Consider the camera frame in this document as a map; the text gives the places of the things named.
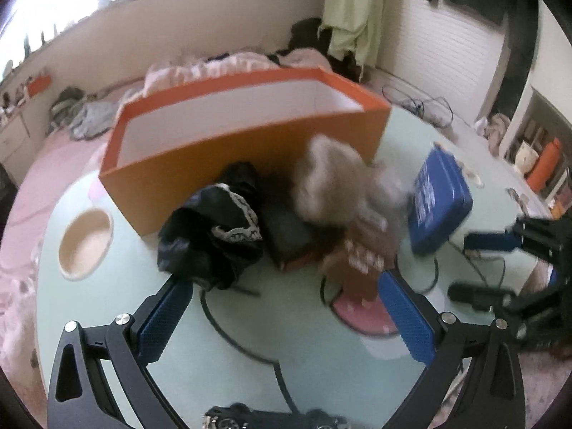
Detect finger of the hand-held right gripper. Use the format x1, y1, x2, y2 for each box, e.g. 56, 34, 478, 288
448, 281, 555, 318
462, 225, 559, 256

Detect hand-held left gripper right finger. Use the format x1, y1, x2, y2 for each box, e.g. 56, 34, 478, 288
378, 269, 524, 429

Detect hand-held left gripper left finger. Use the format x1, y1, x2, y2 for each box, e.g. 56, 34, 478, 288
47, 272, 195, 429

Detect blue tin box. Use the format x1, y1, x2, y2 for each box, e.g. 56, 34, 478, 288
409, 143, 473, 257

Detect brown patterned cloth item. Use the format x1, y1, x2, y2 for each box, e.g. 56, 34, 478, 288
322, 214, 403, 302

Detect large orange cardboard box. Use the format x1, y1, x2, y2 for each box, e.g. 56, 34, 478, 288
98, 66, 391, 237

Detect green cartoon print desktop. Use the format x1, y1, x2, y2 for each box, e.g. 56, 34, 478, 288
33, 98, 537, 429

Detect white mug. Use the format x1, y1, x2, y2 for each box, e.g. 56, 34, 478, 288
514, 140, 540, 173

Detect orange bottle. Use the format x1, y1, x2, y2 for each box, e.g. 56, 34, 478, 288
525, 138, 561, 193

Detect black lace-trimmed cloth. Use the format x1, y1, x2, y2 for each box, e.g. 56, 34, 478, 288
156, 161, 264, 291

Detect beige crumpled cloth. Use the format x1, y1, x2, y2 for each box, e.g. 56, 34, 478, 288
474, 114, 510, 155

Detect dark grey pouch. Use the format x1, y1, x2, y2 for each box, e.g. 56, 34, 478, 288
257, 172, 345, 273

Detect grey fuzzy plush item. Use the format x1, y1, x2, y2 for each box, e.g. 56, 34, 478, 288
290, 134, 412, 228

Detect white slatted panel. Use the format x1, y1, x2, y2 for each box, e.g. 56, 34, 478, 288
393, 0, 510, 112

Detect pink bedsheet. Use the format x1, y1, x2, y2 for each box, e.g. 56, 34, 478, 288
0, 76, 148, 278

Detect grey clothes pile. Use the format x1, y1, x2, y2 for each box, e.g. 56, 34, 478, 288
49, 87, 121, 139

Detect white drawer cabinet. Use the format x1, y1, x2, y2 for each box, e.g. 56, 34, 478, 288
0, 107, 36, 184

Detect pink floral blanket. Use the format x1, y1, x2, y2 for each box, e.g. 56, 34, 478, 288
143, 51, 331, 99

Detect light green hanging garment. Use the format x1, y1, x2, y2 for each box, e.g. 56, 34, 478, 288
319, 0, 398, 68

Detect small orange windowsill box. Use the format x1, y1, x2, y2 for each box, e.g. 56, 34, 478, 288
26, 74, 53, 97

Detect black clothing heap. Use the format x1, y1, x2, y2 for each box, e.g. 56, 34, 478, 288
288, 18, 363, 83

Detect wall shelf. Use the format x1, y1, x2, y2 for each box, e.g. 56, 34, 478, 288
505, 89, 572, 215

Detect black charger cable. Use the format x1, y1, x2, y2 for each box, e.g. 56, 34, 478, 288
382, 83, 457, 130

